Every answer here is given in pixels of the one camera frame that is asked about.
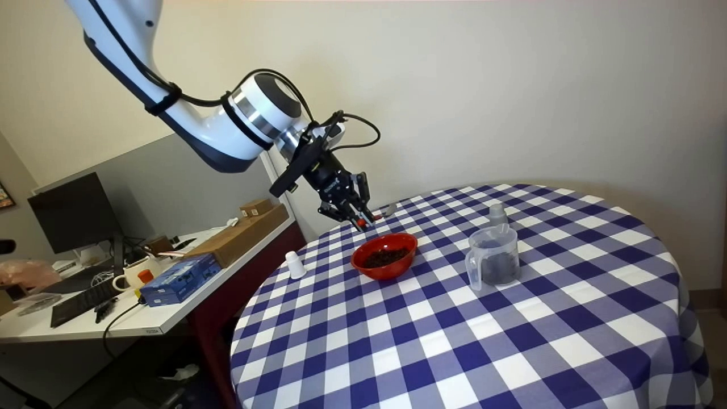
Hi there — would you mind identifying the long brown cardboard box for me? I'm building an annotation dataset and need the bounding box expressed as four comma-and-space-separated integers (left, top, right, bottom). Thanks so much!
186, 198, 289, 265

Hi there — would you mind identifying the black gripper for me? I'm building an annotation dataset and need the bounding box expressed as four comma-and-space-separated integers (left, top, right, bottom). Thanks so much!
316, 152, 374, 227

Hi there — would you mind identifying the red plastic bowl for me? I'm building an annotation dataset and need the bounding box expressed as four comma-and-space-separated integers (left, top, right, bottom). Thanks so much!
349, 232, 417, 281

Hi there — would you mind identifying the black keyboard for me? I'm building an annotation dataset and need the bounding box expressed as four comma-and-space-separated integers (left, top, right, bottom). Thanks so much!
50, 284, 117, 326

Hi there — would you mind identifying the small white plastic bottle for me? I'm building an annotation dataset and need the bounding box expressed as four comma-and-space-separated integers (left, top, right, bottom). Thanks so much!
285, 250, 307, 279

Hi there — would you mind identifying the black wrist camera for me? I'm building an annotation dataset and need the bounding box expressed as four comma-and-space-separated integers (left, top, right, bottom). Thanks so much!
269, 126, 334, 198

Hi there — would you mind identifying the small clear glass bottle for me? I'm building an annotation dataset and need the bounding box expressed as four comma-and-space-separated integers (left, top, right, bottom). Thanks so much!
489, 200, 507, 224

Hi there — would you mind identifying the black computer monitor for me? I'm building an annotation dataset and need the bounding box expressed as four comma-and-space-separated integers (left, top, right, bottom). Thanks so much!
30, 172, 123, 252

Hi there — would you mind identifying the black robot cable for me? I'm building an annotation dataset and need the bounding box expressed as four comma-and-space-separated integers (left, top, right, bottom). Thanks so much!
86, 0, 384, 154

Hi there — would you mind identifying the white mug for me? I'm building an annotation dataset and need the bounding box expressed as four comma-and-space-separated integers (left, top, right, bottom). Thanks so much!
110, 268, 155, 290

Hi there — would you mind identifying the clear plastic measuring jug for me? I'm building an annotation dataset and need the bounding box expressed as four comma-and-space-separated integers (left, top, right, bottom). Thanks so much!
466, 223, 519, 290

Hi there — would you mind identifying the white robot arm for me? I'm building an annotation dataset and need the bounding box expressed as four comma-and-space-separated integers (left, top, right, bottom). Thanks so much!
65, 0, 373, 229

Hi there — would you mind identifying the grey partition panel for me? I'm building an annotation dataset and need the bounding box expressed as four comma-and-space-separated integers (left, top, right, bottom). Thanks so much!
27, 137, 267, 241

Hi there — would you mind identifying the blue cardboard box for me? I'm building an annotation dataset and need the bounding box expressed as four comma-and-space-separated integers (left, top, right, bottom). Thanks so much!
141, 254, 219, 307

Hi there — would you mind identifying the white desk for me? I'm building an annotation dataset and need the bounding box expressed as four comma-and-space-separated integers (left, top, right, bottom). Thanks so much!
0, 214, 297, 347

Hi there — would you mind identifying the blue white checkered tablecloth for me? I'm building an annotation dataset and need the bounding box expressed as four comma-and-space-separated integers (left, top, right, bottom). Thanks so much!
230, 184, 713, 409

